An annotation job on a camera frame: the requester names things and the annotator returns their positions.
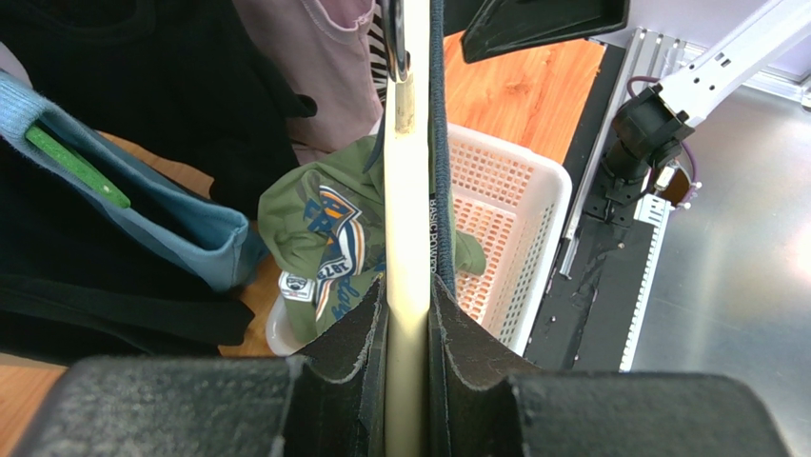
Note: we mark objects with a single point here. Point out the blue tank top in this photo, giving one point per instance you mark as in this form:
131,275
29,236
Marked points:
210,241

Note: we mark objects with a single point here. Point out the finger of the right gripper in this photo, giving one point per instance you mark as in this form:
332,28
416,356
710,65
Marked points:
502,27

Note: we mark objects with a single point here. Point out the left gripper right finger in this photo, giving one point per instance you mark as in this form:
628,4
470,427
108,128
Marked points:
485,400

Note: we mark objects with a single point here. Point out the green tank top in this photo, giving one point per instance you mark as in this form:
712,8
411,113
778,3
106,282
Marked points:
324,224

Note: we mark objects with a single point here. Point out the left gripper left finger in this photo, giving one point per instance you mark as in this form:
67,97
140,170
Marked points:
326,399

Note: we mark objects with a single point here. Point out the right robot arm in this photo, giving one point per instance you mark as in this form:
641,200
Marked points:
652,125

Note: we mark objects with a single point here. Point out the black tank top on cream hanger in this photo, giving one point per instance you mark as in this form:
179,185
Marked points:
181,79

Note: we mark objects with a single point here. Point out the black tank top on pink hanger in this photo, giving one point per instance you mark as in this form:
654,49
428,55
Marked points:
75,286

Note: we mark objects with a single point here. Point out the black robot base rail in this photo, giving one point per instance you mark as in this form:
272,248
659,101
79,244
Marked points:
592,312

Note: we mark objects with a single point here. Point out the white plastic basket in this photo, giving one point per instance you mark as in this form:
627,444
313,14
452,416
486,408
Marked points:
509,205

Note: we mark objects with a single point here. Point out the green plastic hanger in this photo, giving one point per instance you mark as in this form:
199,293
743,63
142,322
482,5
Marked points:
74,163

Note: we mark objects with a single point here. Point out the cream wooden hanger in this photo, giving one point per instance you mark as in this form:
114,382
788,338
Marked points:
407,184

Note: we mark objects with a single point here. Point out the black white striped tank top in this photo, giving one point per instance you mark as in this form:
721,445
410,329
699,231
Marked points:
377,52

